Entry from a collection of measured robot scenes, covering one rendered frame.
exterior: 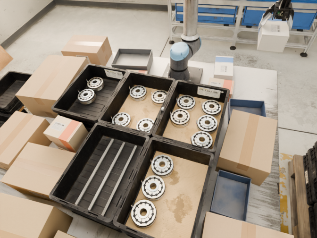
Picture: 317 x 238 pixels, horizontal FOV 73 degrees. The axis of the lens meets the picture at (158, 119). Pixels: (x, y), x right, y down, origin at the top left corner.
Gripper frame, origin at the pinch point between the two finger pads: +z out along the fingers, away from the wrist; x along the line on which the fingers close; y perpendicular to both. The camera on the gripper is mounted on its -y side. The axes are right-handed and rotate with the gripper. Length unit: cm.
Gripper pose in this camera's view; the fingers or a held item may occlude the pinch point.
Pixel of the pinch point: (273, 29)
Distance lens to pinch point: 134.2
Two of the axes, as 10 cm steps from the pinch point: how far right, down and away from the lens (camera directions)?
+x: 9.5, 1.8, -2.5
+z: 0.9, 6.0, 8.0
